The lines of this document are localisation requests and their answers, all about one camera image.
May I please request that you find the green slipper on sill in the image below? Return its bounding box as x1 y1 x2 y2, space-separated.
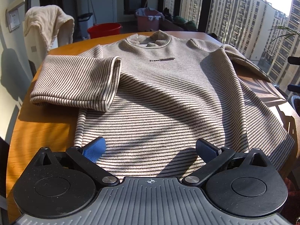
173 16 186 26
184 21 197 32

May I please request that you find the pink laundry basket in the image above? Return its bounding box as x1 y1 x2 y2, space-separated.
135 7 165 32

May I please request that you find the wall socket plate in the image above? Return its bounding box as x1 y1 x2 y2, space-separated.
6 8 20 33

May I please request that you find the beige towel on chair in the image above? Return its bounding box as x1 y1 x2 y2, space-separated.
23 5 75 58

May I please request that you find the striped beige sweater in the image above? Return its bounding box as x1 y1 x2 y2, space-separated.
30 31 294 179

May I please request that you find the white trash bin black lid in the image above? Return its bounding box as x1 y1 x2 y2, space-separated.
78 13 93 40

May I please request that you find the red plastic bucket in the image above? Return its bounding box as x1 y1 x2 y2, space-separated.
87 23 122 39

